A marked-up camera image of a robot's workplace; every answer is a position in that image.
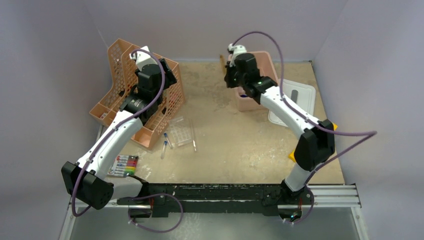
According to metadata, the clear plastic well plate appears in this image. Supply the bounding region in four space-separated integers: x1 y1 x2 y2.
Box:
169 116 193 147

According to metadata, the white plastic bin lid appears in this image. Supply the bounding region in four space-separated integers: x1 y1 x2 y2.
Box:
283 79 317 115

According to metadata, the yellow test tube rack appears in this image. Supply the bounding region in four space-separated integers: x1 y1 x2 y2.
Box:
288 122 338 163

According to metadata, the orange perforated file organizer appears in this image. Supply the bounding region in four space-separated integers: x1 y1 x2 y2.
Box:
89 38 185 150

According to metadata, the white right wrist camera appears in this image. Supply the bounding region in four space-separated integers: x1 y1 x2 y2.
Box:
227 43 247 67

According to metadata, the colored marker pack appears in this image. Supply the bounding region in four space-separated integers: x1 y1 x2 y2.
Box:
107 155 139 178

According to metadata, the pink plastic bin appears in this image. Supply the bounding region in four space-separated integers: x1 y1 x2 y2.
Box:
233 51 279 112

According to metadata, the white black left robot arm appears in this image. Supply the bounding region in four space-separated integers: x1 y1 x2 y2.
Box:
61 57 177 217

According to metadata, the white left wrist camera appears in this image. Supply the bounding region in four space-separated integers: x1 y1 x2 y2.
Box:
129 51 158 71

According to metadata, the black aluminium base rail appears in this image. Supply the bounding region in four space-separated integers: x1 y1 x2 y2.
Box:
91 182 361 222

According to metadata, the brown bristle tube brush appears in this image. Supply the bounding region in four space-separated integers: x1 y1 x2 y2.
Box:
219 54 227 76

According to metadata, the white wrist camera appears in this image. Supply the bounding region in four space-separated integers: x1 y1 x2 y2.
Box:
227 43 247 67
129 51 158 71

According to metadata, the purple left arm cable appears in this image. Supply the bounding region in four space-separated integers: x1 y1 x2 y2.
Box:
70 48 185 234

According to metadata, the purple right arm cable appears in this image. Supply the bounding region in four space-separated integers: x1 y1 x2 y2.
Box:
230 31 378 226

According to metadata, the blue capped tube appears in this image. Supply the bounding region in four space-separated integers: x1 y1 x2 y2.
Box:
160 140 168 160
163 132 173 149

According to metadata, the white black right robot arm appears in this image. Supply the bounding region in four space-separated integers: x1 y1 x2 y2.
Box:
224 51 335 204

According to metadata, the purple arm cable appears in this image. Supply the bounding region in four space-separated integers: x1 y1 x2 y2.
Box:
70 48 185 234
230 31 378 226

